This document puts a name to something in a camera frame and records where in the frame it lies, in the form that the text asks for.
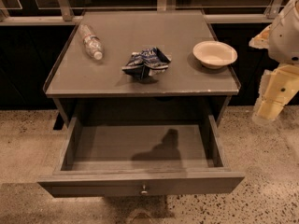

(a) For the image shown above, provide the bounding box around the blue chip bag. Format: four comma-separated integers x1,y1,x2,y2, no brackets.
121,47,171,80

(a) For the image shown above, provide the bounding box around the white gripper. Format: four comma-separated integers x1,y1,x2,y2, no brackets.
249,0,299,125

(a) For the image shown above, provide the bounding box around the grey wooden cabinet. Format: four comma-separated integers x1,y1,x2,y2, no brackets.
44,10,239,122

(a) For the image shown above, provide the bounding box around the small metal drawer knob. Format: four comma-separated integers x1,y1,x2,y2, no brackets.
140,185,149,196

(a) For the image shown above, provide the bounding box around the white paper bowl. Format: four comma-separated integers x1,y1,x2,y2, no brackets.
192,41,237,69

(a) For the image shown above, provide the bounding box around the open grey top drawer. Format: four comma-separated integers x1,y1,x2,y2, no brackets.
38,115,245,198

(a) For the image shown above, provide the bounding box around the clear plastic water bottle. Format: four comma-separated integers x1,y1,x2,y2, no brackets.
78,24,104,61

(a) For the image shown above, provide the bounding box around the metal railing frame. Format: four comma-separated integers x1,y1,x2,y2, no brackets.
0,0,289,25

